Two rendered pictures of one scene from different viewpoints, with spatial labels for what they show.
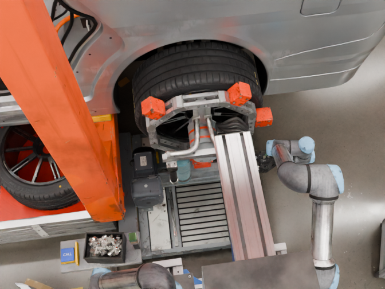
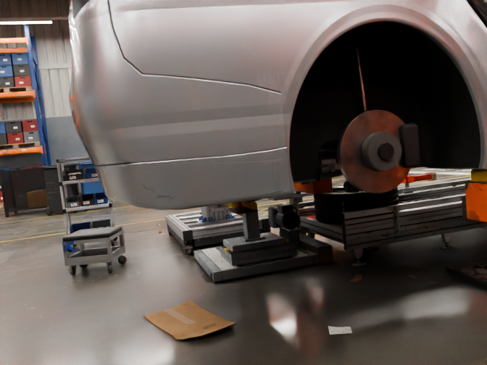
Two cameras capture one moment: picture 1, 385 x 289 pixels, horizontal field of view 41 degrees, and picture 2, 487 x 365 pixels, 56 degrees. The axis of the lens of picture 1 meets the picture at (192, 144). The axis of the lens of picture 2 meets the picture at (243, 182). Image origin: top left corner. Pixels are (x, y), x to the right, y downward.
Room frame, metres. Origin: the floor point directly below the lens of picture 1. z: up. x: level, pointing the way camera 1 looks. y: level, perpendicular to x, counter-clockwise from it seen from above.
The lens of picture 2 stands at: (4.76, -0.72, 0.91)
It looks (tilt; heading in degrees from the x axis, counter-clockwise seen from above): 4 degrees down; 169
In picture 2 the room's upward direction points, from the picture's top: 6 degrees counter-clockwise
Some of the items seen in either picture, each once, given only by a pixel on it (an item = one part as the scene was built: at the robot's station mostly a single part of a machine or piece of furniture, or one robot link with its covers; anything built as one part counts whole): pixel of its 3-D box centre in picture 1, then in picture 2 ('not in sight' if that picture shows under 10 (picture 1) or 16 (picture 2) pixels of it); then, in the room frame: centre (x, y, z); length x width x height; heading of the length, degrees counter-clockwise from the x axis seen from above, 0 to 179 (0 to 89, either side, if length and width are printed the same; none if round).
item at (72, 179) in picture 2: not in sight; (88, 202); (-0.52, -1.46, 0.50); 0.53 x 0.42 x 1.00; 94
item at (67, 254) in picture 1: (67, 254); not in sight; (0.69, 0.69, 0.47); 0.07 x 0.07 x 0.02; 4
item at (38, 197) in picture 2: not in sight; (38, 189); (-5.88, -3.22, 0.48); 1.26 x 0.85 x 0.97; 93
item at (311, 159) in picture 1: (302, 156); not in sight; (1.02, -0.53, 0.85); 0.11 x 0.08 x 0.09; 94
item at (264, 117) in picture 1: (262, 117); not in sight; (1.25, -0.36, 0.85); 0.09 x 0.08 x 0.07; 94
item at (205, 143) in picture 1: (203, 138); not in sight; (1.15, -0.05, 0.85); 0.21 x 0.14 x 0.14; 4
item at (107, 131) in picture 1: (100, 137); (307, 169); (1.26, 0.49, 0.69); 0.52 x 0.17 x 0.35; 4
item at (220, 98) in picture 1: (201, 125); not in sight; (1.22, -0.05, 0.85); 0.54 x 0.07 x 0.54; 94
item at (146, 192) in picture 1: (146, 174); (286, 225); (1.22, 0.29, 0.26); 0.42 x 0.18 x 0.35; 4
